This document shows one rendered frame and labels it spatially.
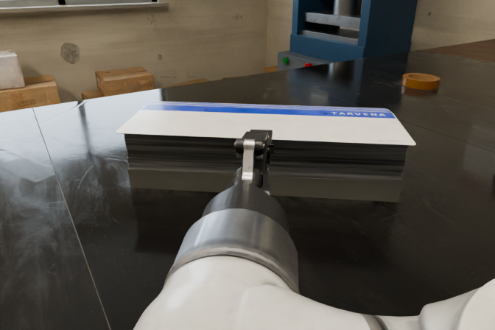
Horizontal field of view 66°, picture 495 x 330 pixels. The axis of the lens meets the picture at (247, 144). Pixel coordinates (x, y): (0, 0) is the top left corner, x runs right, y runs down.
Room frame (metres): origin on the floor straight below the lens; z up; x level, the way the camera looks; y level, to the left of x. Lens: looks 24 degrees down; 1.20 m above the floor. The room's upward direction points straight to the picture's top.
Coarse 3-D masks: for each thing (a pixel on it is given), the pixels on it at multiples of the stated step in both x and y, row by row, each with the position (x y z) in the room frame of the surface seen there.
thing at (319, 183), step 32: (128, 160) 0.51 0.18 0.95; (160, 160) 0.50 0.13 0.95; (192, 160) 0.50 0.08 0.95; (224, 160) 0.49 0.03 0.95; (288, 160) 0.48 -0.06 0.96; (320, 160) 0.48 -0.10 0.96; (352, 160) 0.47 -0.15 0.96; (384, 160) 0.47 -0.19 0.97; (288, 192) 0.48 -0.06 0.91; (320, 192) 0.48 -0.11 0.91; (352, 192) 0.47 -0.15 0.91; (384, 192) 0.47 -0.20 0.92
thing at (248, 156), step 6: (246, 144) 0.31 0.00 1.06; (252, 144) 0.31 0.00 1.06; (246, 150) 0.30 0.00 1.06; (252, 150) 0.30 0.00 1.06; (240, 156) 0.31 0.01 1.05; (246, 156) 0.30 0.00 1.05; (252, 156) 0.30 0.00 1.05; (258, 156) 0.31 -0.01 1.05; (246, 162) 0.30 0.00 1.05; (252, 162) 0.30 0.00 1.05; (246, 168) 0.30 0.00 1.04; (252, 168) 0.30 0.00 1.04; (246, 174) 0.29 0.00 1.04; (252, 174) 0.29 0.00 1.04
